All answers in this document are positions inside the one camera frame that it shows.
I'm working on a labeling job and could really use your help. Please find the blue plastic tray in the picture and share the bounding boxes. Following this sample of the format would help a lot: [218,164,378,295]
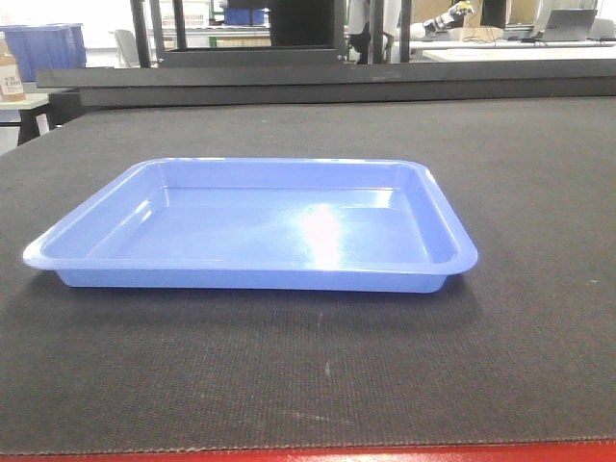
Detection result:
[22,158,478,293]

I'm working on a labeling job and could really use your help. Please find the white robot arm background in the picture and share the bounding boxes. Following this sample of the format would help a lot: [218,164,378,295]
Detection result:
[409,1,475,40]

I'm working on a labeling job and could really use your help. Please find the dark woven table mat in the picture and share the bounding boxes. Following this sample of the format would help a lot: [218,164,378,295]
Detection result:
[1,97,615,455]

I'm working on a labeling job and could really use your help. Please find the black low table edge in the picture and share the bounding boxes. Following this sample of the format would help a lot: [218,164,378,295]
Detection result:
[37,60,615,108]

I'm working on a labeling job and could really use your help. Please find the grey laptop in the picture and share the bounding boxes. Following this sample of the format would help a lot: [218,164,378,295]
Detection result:
[531,9,597,41]

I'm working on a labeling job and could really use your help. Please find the blue plastic storage bin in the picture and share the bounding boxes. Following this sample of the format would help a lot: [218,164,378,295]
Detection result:
[1,23,87,82]

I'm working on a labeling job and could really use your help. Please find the brown cardboard box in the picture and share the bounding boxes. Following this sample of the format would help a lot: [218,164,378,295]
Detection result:
[1,34,26,102]

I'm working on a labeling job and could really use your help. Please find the black metal frame rack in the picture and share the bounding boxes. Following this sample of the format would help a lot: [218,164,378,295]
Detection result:
[131,1,410,70]

